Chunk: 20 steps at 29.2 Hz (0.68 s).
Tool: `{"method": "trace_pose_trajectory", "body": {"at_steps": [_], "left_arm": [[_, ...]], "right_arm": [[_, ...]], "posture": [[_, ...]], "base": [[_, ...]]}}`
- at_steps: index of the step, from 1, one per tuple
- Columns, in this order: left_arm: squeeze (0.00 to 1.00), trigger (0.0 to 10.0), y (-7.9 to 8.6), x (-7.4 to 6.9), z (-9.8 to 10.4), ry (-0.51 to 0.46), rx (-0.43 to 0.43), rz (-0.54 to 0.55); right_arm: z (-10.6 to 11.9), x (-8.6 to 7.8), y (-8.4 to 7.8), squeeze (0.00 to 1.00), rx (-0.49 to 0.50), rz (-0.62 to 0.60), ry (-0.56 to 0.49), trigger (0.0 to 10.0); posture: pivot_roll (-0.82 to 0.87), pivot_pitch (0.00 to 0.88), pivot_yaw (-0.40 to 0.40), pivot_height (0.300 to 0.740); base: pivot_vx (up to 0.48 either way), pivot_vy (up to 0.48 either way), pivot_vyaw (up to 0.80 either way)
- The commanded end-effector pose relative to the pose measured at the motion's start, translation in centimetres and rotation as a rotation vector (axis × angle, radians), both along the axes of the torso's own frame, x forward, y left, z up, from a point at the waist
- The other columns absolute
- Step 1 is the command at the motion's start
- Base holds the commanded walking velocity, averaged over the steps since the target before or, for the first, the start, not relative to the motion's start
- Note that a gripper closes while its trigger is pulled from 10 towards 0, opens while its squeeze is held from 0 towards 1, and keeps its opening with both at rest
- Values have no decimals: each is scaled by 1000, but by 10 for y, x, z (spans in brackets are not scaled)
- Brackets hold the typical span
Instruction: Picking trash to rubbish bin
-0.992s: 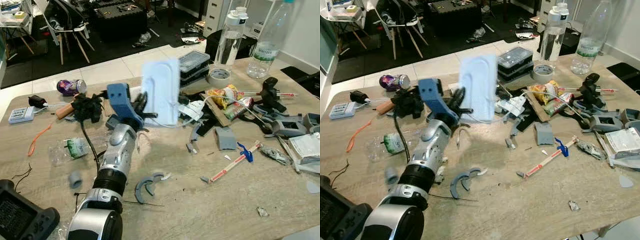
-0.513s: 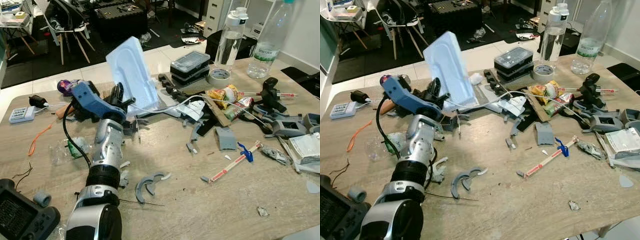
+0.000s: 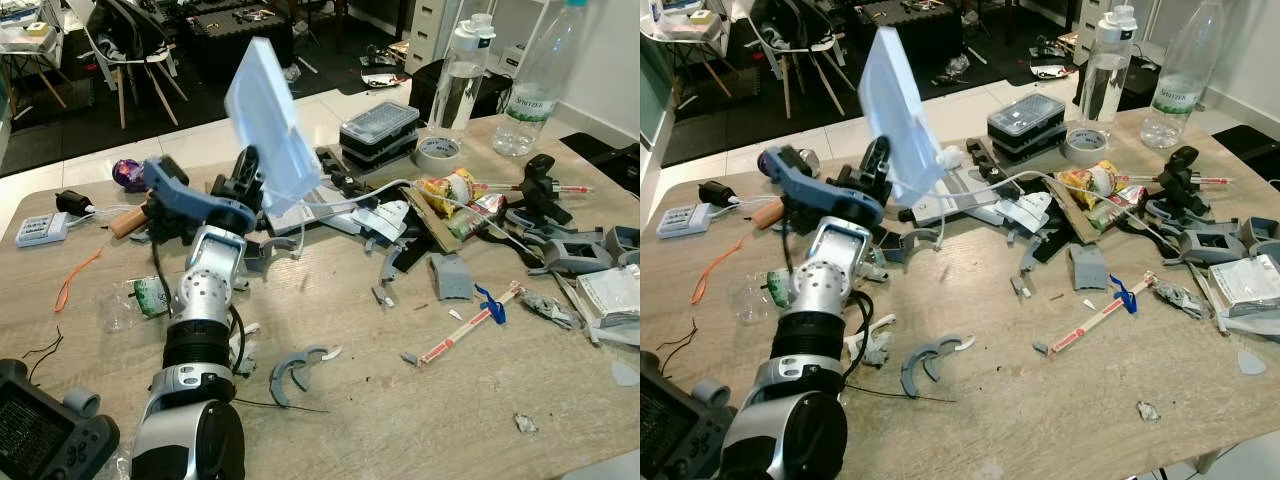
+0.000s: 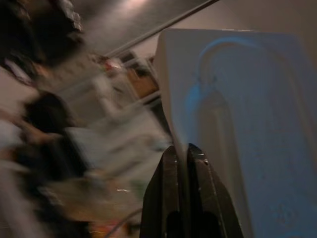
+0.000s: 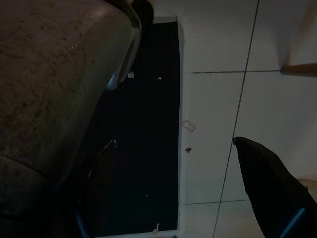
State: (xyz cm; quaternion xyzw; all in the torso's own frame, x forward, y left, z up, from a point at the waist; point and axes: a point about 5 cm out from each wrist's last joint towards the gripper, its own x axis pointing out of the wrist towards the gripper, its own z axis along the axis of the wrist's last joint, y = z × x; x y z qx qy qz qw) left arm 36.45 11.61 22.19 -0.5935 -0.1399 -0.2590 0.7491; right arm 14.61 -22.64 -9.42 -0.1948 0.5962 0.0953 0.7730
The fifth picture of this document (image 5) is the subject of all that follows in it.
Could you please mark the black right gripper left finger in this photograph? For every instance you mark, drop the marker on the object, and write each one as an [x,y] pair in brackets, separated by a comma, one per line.
[96,188]

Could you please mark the small red scrap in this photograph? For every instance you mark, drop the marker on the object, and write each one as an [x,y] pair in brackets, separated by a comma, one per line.
[188,150]

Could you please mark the light wooden furniture leg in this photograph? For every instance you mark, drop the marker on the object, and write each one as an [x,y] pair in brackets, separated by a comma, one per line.
[297,69]

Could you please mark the white paper scrap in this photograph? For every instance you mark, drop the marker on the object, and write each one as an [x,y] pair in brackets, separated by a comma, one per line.
[130,75]

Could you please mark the tan rubber band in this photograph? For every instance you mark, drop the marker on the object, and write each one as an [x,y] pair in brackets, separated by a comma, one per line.
[189,128]

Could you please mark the white crumpled scrap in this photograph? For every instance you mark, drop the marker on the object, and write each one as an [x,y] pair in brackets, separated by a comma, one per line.
[155,230]

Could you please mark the black floor mat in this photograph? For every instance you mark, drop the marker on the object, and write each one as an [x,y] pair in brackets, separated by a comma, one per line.
[148,136]

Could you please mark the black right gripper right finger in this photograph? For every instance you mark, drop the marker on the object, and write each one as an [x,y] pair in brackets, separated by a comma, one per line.
[272,193]

